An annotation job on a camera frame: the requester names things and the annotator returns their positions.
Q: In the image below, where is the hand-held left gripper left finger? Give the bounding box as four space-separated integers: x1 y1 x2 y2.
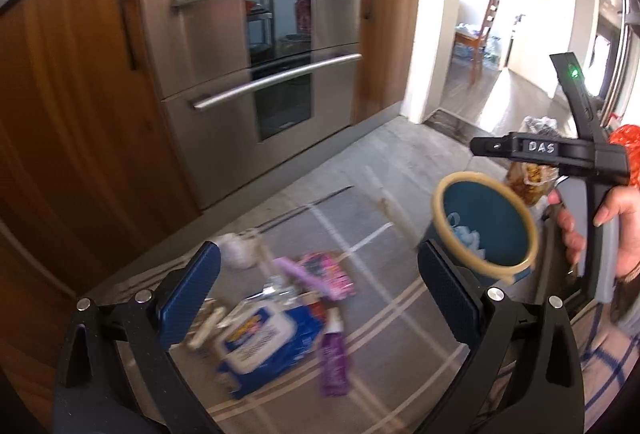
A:
52 241 222 434

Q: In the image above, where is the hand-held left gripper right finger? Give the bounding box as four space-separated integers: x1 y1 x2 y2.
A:
417 241 586 434

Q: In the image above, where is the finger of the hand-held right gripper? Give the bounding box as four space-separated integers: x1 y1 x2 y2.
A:
470 133 512 161

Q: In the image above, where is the silver foil packet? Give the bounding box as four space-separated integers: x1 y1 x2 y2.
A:
187 299 236 356

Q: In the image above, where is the blue bin yellow rim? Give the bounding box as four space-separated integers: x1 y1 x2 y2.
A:
419 171 541 287

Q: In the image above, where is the blue face mask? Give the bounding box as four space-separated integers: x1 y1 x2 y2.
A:
447 211 490 261

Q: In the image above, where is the white plastic bag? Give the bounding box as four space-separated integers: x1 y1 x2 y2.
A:
217 231 266 270

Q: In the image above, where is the blue wet wipes pack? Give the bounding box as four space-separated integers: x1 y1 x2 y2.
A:
215 301 326 400

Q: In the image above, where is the silver wrapper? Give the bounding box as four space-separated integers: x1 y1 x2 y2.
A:
247 280 303 311

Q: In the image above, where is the lilac plastic tube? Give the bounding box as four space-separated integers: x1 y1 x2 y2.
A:
272 257 326 295

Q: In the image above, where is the pink packet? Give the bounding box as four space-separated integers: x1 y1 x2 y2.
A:
299 251 359 301

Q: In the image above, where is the purple bottle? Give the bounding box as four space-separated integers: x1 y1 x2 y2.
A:
320 307 352 398

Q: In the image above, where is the person's right hand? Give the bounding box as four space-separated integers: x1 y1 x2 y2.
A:
547 185 640 281

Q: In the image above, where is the red mesh bag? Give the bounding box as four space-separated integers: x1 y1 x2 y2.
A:
607 124 640 187

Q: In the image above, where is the snack bag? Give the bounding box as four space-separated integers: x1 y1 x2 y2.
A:
505 115 563 207

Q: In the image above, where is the grey checked blanket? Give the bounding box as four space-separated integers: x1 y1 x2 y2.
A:
100 194 501 434

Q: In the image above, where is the pack of water bottles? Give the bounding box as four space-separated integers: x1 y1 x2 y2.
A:
482 37 502 66

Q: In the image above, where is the wooden table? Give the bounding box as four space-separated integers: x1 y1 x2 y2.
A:
454 27 488 65

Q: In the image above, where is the wooden chair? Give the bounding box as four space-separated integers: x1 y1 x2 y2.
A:
467 0 502 85

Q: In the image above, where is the wooden cabinet door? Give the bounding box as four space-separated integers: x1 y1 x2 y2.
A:
352 0 424 125
0 0 203 295
0 224 101 415

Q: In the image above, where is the stainless steel oven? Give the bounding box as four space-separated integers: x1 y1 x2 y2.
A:
136 0 368 211

